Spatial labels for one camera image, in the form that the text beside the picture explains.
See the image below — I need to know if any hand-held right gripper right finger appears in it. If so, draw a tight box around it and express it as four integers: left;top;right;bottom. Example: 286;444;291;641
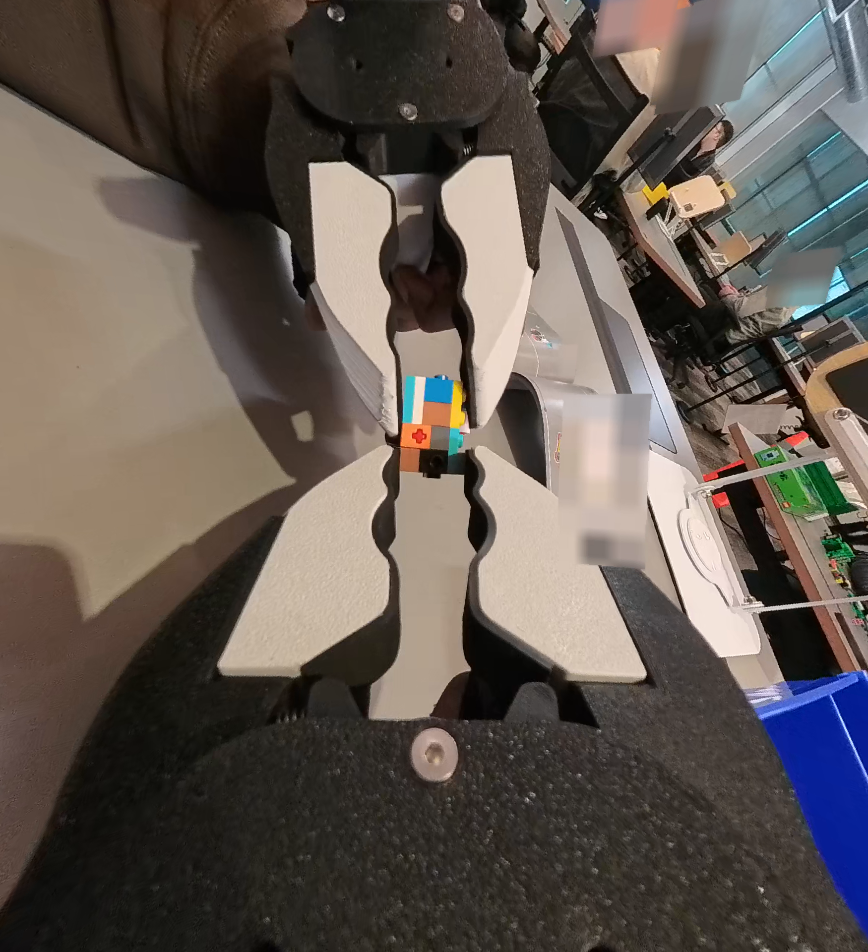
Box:
462;446;649;685

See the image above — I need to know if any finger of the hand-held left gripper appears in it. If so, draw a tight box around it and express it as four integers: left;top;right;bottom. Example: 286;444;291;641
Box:
437;155;538;432
306;158;401;436

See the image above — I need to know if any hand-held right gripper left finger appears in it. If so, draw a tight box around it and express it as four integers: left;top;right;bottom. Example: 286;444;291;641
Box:
218;446;405;689

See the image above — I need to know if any colourful toy brick model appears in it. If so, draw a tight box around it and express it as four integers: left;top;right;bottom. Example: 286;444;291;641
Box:
398;374;472;478

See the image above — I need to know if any person's left forearm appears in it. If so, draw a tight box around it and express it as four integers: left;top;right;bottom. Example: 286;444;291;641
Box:
0;0;309;224

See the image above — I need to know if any grey desk hatch panel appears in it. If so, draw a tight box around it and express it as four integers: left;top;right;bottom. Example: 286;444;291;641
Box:
553;204;691;455

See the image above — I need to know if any person's left hand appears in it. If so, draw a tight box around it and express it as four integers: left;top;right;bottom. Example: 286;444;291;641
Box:
388;256;474;336

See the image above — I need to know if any brown table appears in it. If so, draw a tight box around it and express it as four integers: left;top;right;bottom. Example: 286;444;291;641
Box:
616;186;706;309

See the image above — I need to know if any black office chair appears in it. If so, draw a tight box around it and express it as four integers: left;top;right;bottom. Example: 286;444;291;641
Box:
538;33;658;194

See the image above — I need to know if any white box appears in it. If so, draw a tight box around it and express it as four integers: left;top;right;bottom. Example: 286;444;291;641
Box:
668;177;725;218

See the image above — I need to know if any green box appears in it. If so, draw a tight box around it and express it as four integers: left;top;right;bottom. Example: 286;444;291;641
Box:
754;445;863;519

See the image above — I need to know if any blue plastic bin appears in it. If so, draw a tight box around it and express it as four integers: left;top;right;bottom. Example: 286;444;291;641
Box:
754;669;868;952

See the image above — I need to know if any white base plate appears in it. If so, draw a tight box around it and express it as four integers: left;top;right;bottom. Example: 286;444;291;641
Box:
646;446;770;659

